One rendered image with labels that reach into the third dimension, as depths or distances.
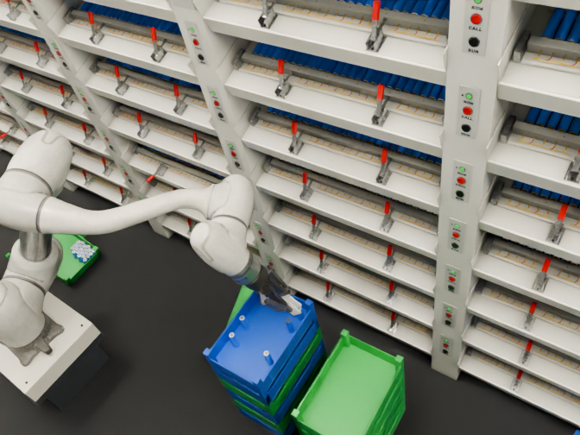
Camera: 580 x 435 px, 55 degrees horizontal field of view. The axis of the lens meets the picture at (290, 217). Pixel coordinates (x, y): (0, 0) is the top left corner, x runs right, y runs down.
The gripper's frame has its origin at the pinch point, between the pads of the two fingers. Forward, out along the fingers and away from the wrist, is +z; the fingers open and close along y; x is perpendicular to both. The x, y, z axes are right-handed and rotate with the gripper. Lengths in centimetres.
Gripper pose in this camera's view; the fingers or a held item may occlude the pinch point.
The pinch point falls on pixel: (291, 305)
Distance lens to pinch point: 168.2
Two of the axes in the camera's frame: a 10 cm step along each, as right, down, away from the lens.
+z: 5.7, 5.5, 6.1
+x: 8.2, -3.3, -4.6
